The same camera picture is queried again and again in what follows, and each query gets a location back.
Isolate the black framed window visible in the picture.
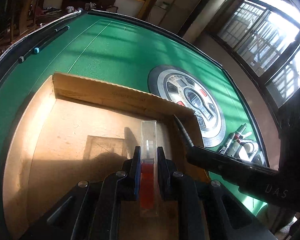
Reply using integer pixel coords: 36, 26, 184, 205
215, 0, 300, 108

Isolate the black rod with blue cap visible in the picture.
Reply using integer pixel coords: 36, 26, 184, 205
33, 25, 70, 55

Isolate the black rod with grey cap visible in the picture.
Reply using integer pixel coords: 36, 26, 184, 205
18, 29, 58, 63

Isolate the white standing air conditioner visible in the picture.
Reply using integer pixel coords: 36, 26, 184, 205
177, 0, 227, 43

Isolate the clear red plastic case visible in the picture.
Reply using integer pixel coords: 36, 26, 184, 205
139, 120, 159, 218

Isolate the round mahjong table centre console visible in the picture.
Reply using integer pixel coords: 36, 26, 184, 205
148, 65, 226, 147

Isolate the shallow cardboard box tray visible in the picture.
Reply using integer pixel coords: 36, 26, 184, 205
3, 73, 209, 239

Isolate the pile of small items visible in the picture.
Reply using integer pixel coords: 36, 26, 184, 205
218, 123, 267, 166

